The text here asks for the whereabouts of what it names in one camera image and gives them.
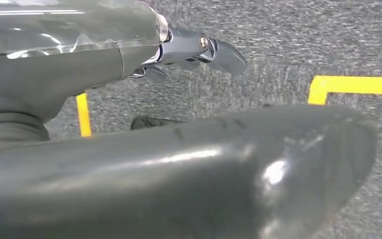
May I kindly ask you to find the black robot foot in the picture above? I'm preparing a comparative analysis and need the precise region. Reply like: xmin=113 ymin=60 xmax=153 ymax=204
xmin=130 ymin=116 xmax=185 ymax=131

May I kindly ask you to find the yellow floor tape square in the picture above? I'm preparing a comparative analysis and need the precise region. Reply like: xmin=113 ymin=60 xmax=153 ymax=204
xmin=76 ymin=92 xmax=93 ymax=138
xmin=308 ymin=75 xmax=382 ymax=106

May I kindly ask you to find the left robot arm sleeve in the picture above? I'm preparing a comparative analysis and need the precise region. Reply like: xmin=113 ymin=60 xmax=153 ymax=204
xmin=0 ymin=110 xmax=51 ymax=164

